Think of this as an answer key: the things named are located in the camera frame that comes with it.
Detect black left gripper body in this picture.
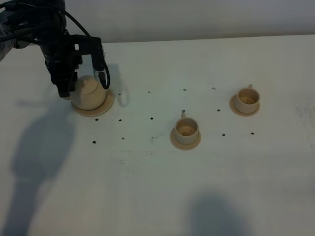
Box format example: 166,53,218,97
40,30,83,85

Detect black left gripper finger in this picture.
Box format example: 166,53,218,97
55,71,78,98

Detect beige teapot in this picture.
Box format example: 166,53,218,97
64,75,106,111

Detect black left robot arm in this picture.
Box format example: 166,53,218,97
0,0,82,98

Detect beige teapot saucer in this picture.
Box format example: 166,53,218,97
71,89,114,117

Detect near beige teacup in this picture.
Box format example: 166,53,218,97
174,112,200,146

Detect beige teacup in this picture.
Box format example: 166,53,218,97
237,84,260,104
174,112,200,146

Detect near beige cup saucer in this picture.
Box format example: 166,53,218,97
170,128,201,150

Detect beige cup saucer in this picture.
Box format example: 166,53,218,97
170,128,201,150
229,95,260,117

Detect far beige cup saucer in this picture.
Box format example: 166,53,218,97
229,95,260,117

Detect far beige teacup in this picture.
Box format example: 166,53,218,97
237,84,260,104

